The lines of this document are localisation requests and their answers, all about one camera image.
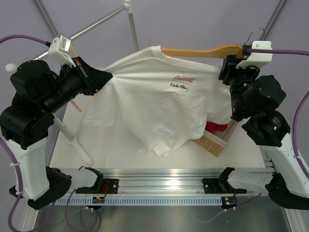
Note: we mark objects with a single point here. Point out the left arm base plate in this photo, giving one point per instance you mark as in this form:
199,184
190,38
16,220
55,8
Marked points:
101,186

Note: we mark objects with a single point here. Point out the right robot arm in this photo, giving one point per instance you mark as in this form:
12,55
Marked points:
256,98

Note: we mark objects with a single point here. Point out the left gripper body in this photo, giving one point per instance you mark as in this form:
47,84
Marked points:
72,81

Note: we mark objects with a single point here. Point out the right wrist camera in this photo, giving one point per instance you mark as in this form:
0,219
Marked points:
256,59

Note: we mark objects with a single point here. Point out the wicker basket with liner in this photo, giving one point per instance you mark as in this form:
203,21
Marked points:
217,141

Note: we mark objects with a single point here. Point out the pink cloth in basket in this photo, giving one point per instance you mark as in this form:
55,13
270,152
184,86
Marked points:
212,127

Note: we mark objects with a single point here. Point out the white cable duct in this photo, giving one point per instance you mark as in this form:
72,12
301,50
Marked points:
141,200

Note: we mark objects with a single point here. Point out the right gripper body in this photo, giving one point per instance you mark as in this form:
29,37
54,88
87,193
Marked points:
239,78

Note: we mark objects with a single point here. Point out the pink hanger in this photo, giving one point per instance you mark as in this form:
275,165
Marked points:
75,105

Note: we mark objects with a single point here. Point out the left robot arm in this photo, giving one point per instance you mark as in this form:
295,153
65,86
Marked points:
40,92

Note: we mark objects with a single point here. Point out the light wooden hanger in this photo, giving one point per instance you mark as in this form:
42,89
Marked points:
75,55

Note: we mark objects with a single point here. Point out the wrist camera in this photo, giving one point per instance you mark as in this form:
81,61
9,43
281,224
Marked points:
256,59
59,50

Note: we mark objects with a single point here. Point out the clothes rack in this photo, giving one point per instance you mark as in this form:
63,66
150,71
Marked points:
71,139

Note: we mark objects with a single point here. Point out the wooden hanger with metal hook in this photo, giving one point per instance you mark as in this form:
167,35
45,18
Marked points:
218,52

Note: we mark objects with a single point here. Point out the white printed t shirt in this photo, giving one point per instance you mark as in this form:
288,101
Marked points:
164,101

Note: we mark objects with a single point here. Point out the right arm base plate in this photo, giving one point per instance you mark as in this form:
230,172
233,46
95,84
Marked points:
214,186

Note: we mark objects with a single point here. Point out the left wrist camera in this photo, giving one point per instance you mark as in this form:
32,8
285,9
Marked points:
59,50

